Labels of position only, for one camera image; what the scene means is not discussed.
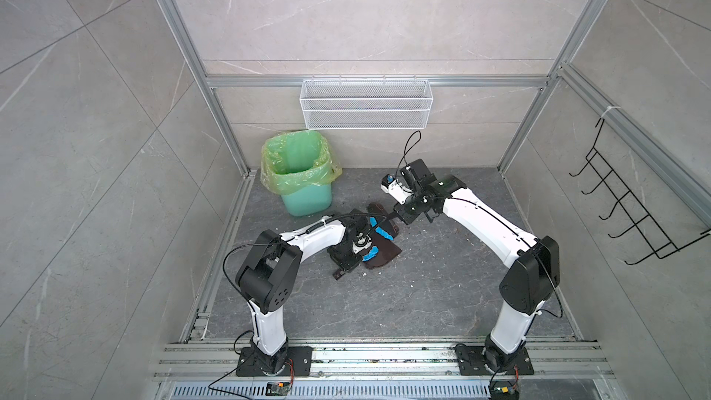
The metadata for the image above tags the dark brown dustpan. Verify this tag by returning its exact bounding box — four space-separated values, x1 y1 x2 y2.
363 233 402 270

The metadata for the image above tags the dark brown hand brush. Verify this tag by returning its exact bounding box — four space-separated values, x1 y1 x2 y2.
367 202 400 239

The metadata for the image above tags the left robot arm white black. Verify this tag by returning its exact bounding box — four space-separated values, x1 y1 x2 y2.
222 209 398 375

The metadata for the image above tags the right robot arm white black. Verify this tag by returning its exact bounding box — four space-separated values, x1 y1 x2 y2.
381 141 560 375

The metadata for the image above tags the blue paper scrap back right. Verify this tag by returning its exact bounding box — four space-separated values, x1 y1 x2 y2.
363 246 380 262

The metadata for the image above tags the blue paper scrap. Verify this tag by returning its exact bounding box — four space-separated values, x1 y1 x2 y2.
370 218 394 241
363 246 380 262

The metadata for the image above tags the blue paper scrap back left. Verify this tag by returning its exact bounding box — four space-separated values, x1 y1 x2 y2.
370 218 394 241

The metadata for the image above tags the green trash bin with liner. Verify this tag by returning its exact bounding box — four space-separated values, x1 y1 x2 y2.
260 131 343 217

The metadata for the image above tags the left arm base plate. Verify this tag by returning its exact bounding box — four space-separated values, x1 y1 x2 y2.
235 346 313 377

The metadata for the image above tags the white wire mesh basket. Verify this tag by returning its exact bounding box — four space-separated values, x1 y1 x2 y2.
299 79 434 130

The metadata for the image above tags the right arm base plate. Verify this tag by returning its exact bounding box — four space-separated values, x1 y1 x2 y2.
454 344 534 376

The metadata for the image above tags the aluminium mounting rail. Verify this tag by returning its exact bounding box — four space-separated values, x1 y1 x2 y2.
149 337 625 399

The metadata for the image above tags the black wire hook rack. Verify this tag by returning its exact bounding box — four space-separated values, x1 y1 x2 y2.
568 118 710 267

